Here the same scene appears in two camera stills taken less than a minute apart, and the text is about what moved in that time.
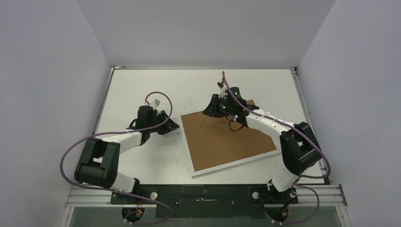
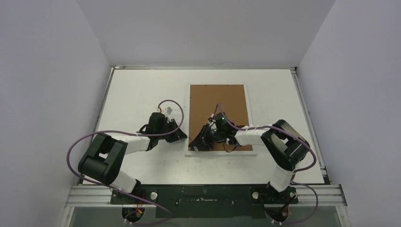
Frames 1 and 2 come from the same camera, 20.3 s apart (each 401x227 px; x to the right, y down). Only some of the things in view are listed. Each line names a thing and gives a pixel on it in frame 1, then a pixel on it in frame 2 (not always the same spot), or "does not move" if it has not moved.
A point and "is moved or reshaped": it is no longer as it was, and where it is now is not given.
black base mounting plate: [238, 201] does not move
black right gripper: [216, 104] to [206, 134]
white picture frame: [213, 144] is moved or reshaped
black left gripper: [168, 126] to [178, 135]
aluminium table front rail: [330, 196] does not move
